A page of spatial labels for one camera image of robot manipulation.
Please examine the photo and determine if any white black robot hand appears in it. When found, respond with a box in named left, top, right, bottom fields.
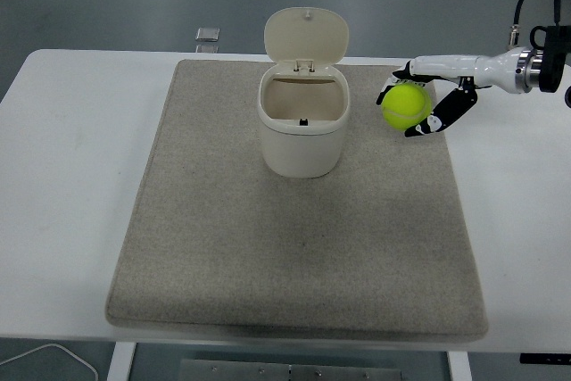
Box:
left=377, top=51, right=518, bottom=139

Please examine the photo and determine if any yellow tennis ball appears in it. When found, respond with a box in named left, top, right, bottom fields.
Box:
left=381, top=85, right=432, bottom=132

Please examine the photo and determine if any cream lidded bin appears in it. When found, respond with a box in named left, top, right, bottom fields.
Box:
left=257, top=6, right=352, bottom=179

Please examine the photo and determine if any beige fabric mat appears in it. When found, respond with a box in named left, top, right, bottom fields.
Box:
left=104, top=58, right=490, bottom=341

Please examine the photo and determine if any black control panel under table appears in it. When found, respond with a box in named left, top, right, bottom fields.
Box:
left=519, top=353, right=571, bottom=365

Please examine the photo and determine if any white table leg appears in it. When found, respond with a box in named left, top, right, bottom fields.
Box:
left=108, top=341, right=137, bottom=381
left=447, top=349, right=473, bottom=381

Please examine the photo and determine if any grey metal plate with screws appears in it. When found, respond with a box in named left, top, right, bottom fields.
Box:
left=179, top=358, right=405, bottom=381

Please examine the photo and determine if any white cable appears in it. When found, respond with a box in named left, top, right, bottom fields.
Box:
left=0, top=343, right=98, bottom=381

